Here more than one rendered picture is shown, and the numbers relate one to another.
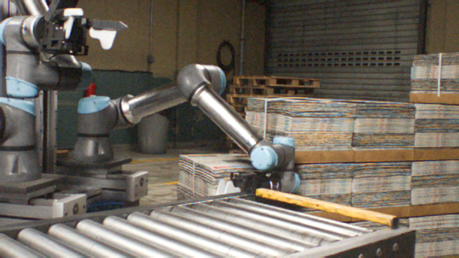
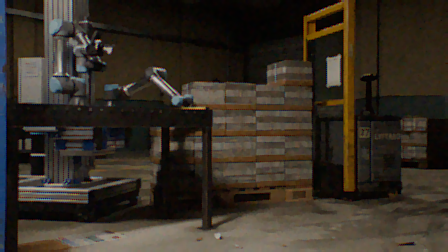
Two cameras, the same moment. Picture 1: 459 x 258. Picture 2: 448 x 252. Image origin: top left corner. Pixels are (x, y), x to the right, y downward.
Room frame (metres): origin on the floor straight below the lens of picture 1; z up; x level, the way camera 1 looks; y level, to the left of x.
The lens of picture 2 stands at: (-1.91, -0.63, 0.68)
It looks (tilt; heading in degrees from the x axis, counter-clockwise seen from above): 0 degrees down; 2
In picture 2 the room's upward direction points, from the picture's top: straight up
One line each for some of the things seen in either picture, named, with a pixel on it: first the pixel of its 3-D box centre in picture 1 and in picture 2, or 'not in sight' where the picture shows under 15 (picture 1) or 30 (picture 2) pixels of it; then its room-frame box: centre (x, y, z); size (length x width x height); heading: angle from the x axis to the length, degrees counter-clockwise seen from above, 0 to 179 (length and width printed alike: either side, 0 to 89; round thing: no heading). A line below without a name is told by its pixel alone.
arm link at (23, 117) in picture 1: (12, 120); (77, 86); (1.61, 0.63, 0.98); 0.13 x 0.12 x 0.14; 141
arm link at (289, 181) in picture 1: (282, 182); not in sight; (1.89, -0.18, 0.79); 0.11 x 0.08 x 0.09; 133
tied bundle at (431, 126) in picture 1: (410, 130); (261, 98); (2.48, -0.80, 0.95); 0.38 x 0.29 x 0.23; 24
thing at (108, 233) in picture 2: not in sight; (94, 237); (0.96, 0.28, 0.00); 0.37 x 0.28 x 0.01; 133
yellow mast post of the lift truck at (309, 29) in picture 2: not in sight; (309, 99); (3.08, -1.32, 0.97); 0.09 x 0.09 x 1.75; 24
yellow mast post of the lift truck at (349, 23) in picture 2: not in sight; (347, 95); (2.48, -1.59, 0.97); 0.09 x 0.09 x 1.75; 24
